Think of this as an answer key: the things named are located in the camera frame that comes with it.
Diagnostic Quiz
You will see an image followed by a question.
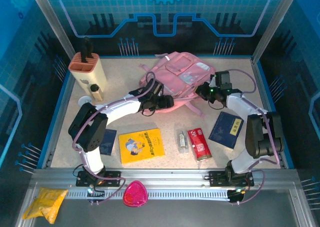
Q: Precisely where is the slotted metal cable duct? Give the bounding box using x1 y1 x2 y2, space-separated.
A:
66 188 231 201

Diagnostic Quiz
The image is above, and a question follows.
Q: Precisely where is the aluminium frame post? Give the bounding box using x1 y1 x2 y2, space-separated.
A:
27 0 77 60
251 0 301 63

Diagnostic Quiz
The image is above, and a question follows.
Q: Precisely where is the beige knife block orange top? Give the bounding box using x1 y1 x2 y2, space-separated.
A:
68 51 108 95

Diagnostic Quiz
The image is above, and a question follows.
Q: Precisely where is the red tissue pack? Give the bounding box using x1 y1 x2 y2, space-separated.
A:
186 127 214 163

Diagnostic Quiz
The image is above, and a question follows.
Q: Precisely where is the yellow plastic bag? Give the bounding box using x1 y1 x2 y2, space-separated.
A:
22 186 69 225

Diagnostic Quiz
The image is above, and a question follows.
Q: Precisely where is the aluminium front rail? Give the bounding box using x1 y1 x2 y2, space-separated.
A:
31 168 300 191

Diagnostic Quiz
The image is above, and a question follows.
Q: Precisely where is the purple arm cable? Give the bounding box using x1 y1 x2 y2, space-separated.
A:
71 71 161 206
226 68 282 206

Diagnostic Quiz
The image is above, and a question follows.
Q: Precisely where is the orange cup white inside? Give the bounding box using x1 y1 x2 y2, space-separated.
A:
77 95 94 108

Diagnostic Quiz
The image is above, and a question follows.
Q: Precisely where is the small beige bottle black cap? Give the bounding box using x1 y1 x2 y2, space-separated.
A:
89 83 104 102

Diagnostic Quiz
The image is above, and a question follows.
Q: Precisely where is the aluminium side rail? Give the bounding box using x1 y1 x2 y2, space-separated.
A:
41 71 76 169
251 58 288 169

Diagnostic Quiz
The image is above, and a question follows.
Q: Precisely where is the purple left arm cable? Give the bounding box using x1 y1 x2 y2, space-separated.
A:
71 71 161 206

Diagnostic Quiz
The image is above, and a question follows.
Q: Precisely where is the pink rounded triangular pouch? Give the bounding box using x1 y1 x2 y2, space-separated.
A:
122 180 149 208

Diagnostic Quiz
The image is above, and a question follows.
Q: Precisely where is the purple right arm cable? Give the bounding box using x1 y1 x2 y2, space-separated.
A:
226 68 282 206

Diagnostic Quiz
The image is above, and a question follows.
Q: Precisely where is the small dark blue booklet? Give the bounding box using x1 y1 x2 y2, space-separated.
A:
99 128 118 157

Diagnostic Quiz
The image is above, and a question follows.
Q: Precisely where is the blue book yellow label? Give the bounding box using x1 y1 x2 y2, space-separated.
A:
207 111 245 150

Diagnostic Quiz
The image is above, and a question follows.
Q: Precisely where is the pink backpack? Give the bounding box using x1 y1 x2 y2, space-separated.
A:
138 51 218 119

